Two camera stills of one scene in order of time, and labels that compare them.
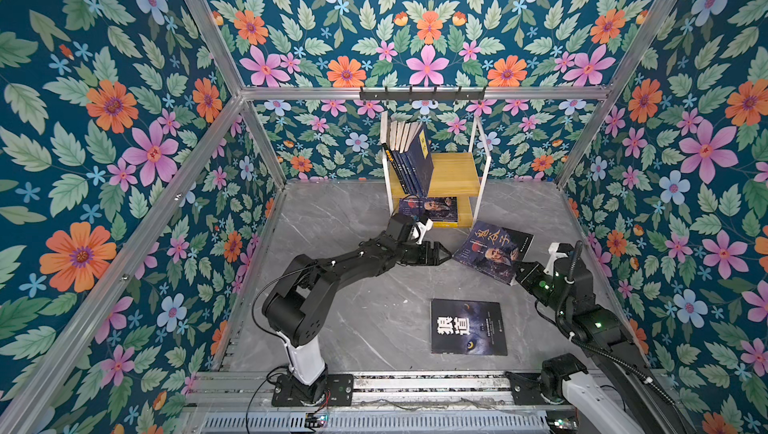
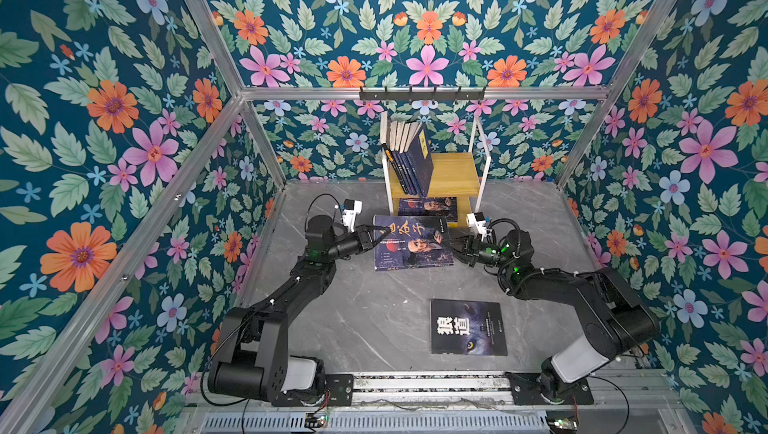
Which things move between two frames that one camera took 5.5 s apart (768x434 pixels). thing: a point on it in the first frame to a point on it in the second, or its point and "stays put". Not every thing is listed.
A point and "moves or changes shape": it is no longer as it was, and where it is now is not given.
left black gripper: x=434 y=257 to x=363 y=240
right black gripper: x=525 y=279 to x=473 y=250
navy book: x=419 y=162 stays put
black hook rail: x=372 y=95 stays put
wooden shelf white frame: x=460 y=175 stays put
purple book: x=494 y=250 moves or changes shape
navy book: x=409 y=158 stays put
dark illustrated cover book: x=439 y=209 stays put
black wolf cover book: x=460 y=327 stays put
